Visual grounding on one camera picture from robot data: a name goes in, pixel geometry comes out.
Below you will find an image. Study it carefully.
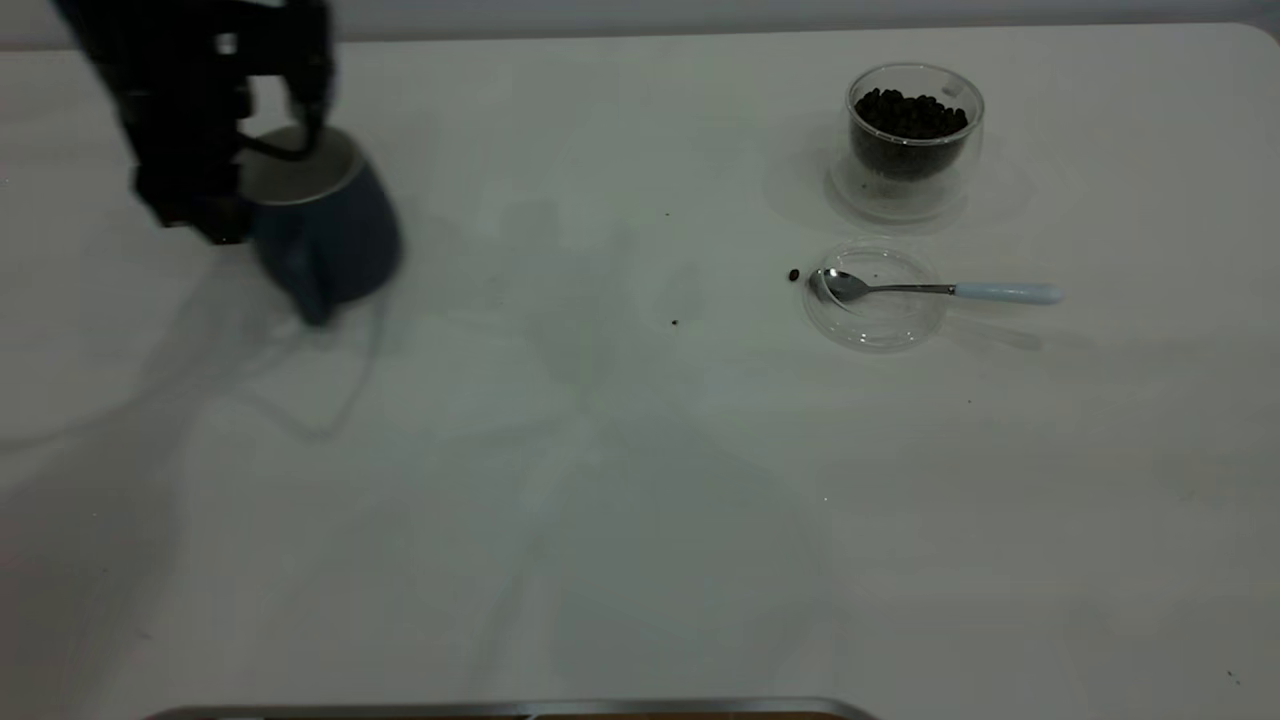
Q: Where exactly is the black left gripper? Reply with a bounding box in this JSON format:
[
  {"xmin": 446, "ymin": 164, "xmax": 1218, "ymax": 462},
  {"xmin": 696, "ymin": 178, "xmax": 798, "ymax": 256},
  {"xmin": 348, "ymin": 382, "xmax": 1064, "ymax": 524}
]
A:
[{"xmin": 55, "ymin": 0, "xmax": 333, "ymax": 246}]

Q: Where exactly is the dark blue-grey ceramic mug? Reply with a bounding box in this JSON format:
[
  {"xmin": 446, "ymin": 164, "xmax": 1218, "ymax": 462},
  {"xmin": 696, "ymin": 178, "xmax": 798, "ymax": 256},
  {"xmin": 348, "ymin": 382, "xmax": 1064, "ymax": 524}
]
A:
[{"xmin": 240, "ymin": 125, "xmax": 404, "ymax": 329}]

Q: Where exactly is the spoon with pale blue handle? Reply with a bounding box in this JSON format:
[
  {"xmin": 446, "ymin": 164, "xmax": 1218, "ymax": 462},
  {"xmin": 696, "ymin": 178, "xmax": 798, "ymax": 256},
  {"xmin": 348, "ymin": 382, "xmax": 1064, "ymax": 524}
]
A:
[{"xmin": 808, "ymin": 268, "xmax": 1064, "ymax": 306}]

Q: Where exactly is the double-walled glass cup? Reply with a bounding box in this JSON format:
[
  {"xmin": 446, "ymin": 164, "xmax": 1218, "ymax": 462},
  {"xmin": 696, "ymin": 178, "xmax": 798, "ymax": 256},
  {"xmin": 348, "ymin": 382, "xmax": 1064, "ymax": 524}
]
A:
[{"xmin": 828, "ymin": 62, "xmax": 986, "ymax": 223}]

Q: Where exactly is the coffee beans heap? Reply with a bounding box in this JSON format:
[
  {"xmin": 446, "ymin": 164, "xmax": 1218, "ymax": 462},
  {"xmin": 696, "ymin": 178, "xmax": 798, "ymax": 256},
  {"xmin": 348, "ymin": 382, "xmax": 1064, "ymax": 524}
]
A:
[{"xmin": 852, "ymin": 88, "xmax": 969, "ymax": 181}]

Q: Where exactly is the clear glass saucer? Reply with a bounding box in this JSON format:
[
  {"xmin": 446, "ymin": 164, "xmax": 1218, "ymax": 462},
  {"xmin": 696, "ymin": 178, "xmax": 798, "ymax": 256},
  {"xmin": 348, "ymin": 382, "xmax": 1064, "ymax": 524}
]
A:
[{"xmin": 802, "ymin": 240, "xmax": 948, "ymax": 353}]

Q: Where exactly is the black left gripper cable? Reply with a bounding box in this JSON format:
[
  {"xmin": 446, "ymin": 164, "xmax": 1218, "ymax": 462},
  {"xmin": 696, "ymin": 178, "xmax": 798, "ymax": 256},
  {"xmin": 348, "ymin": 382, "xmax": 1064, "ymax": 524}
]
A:
[{"xmin": 238, "ymin": 100, "xmax": 326, "ymax": 163}]

